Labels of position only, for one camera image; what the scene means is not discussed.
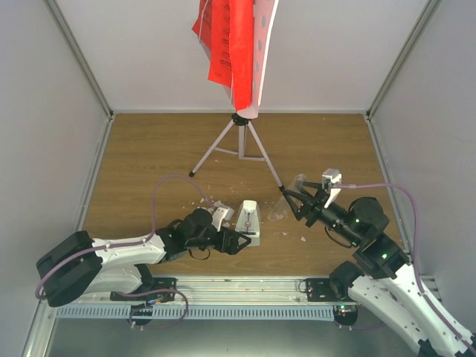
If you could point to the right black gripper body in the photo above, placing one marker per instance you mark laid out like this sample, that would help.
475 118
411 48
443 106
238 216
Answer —
313 212

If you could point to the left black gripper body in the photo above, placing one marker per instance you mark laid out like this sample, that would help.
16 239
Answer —
222 246

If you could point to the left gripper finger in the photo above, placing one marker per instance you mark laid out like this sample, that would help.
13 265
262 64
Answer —
235 247
230 236

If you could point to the white metronome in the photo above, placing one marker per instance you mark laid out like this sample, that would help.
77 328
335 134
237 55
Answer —
248 221

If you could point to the clear metronome cover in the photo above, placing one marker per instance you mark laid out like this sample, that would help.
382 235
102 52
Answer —
281 208

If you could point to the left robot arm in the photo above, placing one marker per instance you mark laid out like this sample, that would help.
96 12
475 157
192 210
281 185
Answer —
80 265

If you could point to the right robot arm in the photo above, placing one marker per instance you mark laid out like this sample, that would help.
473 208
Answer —
382 278

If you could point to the white debris pile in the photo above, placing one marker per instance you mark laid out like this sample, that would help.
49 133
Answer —
205 203

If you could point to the white tripod music stand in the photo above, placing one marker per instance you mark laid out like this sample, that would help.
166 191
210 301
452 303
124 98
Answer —
239 137

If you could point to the red sheet music paper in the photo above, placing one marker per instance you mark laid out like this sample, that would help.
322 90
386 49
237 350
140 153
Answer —
226 29

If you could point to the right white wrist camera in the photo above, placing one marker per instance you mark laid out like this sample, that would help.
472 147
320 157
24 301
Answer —
331 179

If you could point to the aluminium rail frame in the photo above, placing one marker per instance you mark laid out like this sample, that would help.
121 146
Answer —
353 332

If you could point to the slotted cable duct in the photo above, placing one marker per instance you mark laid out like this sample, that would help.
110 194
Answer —
171 312

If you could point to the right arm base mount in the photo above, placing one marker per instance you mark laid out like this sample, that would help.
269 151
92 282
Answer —
318 289

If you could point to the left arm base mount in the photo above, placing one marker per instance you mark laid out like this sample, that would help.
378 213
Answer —
145 293

